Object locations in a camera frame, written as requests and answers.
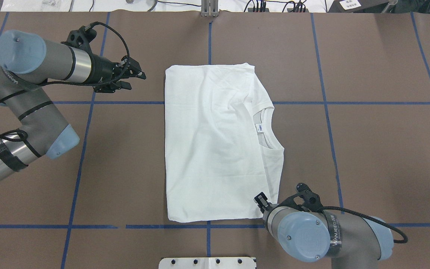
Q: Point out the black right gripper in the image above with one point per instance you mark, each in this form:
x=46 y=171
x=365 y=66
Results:
x=261 y=200

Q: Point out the grey aluminium frame post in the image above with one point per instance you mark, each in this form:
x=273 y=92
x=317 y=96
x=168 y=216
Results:
x=209 y=8

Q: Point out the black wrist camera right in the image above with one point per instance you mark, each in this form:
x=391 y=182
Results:
x=311 y=200

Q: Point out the white long-sleeve printed shirt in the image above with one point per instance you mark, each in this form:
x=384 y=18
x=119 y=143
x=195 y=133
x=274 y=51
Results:
x=220 y=147

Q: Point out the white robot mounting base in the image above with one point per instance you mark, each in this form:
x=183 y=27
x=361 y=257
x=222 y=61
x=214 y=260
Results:
x=208 y=263

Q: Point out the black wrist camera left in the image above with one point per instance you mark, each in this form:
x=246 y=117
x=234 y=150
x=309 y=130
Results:
x=81 y=38

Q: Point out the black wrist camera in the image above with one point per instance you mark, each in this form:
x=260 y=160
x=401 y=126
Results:
x=81 y=38
x=311 y=200

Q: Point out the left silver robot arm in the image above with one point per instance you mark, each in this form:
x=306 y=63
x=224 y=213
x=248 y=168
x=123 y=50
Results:
x=31 y=126

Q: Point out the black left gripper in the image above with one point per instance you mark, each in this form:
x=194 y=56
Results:
x=105 y=72

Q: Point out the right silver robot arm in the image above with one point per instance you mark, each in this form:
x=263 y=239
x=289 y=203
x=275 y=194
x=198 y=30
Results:
x=309 y=232

